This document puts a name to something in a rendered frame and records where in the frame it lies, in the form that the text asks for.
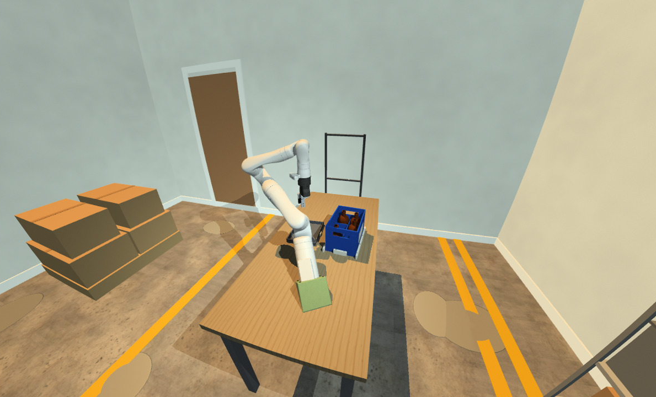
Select blue plastic crate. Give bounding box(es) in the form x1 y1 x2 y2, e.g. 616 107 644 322
326 205 365 257

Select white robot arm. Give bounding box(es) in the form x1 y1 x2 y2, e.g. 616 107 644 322
242 140 319 282

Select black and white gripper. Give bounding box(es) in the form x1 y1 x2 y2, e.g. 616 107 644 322
290 168 311 207

